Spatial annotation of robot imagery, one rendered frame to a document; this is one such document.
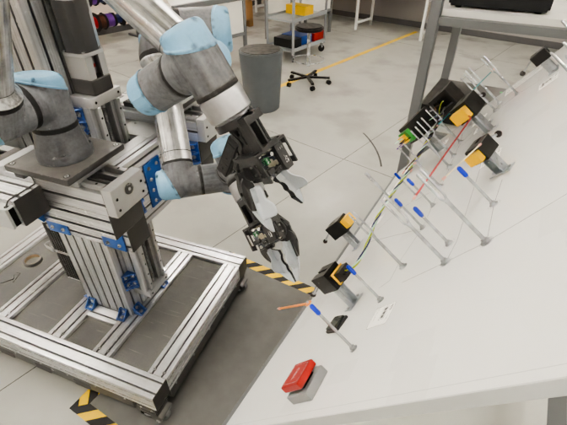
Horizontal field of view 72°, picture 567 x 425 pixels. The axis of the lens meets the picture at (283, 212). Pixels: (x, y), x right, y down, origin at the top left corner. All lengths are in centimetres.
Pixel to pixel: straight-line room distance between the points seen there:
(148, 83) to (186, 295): 147
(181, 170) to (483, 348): 74
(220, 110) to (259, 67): 356
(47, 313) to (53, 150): 115
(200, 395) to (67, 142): 124
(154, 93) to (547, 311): 60
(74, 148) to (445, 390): 105
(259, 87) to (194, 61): 364
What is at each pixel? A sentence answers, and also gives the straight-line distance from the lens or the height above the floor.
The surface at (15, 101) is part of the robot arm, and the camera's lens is 109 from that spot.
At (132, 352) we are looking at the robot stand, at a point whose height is 21.
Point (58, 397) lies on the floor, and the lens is 216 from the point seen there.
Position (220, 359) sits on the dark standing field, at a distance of 204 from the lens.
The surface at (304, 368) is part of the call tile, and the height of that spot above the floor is 113.
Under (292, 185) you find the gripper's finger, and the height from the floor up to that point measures 130.
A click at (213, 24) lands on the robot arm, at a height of 149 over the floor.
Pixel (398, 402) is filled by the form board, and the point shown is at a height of 128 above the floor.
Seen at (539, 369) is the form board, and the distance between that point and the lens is 40.
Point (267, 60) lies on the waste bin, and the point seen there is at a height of 57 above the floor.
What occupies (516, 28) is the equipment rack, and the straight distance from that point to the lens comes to 150.
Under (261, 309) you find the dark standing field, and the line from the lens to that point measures 219.
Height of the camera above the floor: 170
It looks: 37 degrees down
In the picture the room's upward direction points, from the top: straight up
